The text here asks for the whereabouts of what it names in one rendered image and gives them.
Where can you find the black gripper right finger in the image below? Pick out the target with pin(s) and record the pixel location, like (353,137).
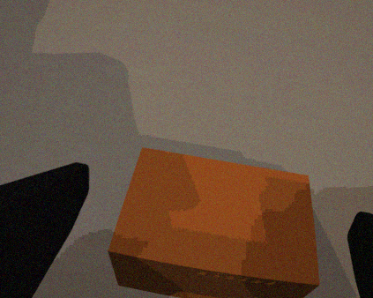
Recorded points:
(360,243)

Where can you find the orange block with dark square face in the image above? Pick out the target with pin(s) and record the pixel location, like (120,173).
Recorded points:
(199,228)

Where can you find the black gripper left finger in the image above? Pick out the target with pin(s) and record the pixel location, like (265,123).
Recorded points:
(37,213)

